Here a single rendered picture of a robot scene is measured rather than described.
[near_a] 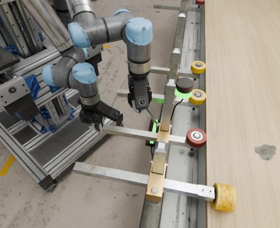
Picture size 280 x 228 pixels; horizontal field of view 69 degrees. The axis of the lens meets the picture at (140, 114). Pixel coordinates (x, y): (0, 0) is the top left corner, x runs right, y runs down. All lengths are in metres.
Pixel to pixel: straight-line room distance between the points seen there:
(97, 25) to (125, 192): 1.32
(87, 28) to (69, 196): 1.37
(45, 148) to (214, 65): 1.37
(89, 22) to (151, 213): 0.74
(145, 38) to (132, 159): 1.36
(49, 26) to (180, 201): 0.90
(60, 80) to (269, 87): 1.00
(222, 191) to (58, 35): 0.76
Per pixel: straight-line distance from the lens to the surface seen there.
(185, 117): 1.31
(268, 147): 0.96
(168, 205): 1.03
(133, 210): 1.66
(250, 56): 1.44
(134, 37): 0.60
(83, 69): 0.73
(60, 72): 0.78
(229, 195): 0.71
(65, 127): 1.86
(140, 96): 0.68
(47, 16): 0.83
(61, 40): 0.85
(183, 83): 0.72
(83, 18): 0.68
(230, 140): 0.92
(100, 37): 0.67
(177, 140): 0.90
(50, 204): 1.80
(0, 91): 1.09
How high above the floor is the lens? 1.60
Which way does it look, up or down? 49 degrees down
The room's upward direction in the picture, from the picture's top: straight up
